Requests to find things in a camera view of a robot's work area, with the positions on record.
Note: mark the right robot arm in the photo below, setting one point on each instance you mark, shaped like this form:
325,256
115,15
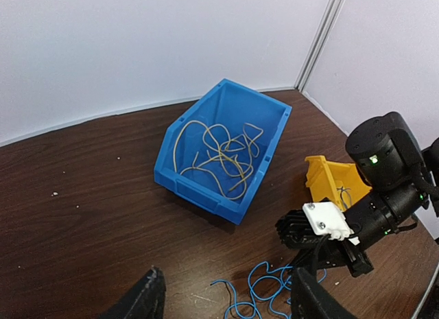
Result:
402,178

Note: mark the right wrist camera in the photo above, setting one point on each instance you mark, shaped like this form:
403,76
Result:
325,218

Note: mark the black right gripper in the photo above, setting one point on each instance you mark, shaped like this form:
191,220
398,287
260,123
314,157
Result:
316,252

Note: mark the right aluminium frame post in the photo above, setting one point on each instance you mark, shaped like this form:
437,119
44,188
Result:
326,24

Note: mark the blue plastic bin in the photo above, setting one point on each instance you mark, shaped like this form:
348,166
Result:
217,153

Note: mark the yellow plastic bin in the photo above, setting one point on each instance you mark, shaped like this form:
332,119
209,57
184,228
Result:
334,181

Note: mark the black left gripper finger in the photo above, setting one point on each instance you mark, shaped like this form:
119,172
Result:
145,299

